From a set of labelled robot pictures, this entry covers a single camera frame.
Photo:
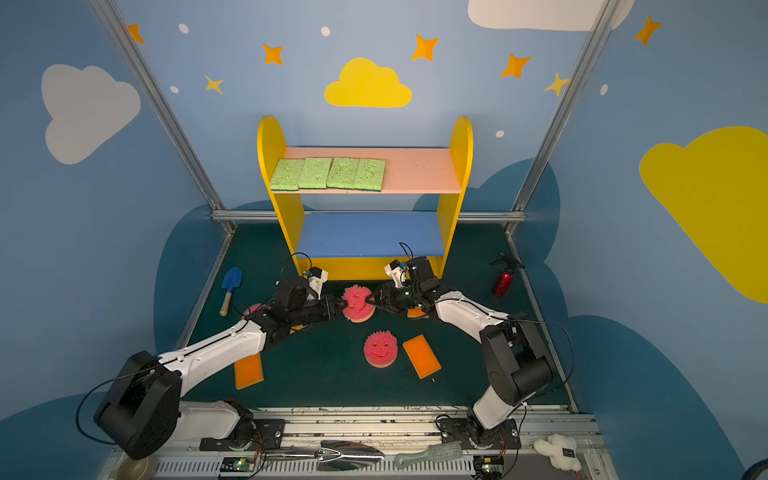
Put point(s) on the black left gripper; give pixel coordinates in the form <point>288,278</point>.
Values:
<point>327,306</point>

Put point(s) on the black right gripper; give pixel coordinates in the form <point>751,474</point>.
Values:
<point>387,297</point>

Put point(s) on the pink smiley sponge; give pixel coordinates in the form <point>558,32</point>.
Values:
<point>251,309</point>
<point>358,310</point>
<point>381,349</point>

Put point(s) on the pink smiley sponge front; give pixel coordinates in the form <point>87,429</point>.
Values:
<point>381,349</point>

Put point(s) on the green sponge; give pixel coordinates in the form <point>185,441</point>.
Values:
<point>342,173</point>
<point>369,175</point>
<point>314,173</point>
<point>287,174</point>

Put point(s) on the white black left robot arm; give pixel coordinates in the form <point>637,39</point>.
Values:
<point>145,406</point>

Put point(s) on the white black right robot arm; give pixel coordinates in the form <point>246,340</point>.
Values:
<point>517,361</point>

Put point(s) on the orange sponge near shelf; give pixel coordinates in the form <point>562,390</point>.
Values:
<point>416,313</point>

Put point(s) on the yellow shelf with coloured boards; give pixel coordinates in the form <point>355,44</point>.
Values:
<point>356,245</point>

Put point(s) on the orange sponge front centre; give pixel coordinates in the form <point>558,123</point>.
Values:
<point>421,356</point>

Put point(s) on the blue toy shovel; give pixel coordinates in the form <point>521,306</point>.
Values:
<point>232,280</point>

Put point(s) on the orange sponge front left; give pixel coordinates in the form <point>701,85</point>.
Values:
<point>248,372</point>

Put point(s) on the red toy fire extinguisher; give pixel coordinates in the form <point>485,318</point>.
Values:
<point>509,267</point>

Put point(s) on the pale green brush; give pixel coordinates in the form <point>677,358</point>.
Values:
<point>435,453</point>

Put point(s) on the left green circuit board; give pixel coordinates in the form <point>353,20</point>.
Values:
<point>236,467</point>

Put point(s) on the green circuit board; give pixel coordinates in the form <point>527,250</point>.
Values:
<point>236,467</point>
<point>488,467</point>

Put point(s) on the right green circuit board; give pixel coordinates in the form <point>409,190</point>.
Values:
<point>488,467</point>

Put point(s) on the white plush toy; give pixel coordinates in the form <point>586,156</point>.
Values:
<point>561,452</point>

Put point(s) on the beige bowl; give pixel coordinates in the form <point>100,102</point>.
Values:
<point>130,469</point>

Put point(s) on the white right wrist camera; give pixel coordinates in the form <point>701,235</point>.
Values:
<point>396,271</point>

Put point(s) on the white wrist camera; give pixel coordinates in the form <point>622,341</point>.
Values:
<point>396,271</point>
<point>316,278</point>

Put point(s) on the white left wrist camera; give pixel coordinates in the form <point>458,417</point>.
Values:
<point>316,278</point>

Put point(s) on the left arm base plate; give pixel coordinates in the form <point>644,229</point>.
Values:
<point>248,436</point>

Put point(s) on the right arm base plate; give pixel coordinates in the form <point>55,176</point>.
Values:
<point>473,436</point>

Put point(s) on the aluminium rail base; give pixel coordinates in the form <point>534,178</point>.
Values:
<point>391,430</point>

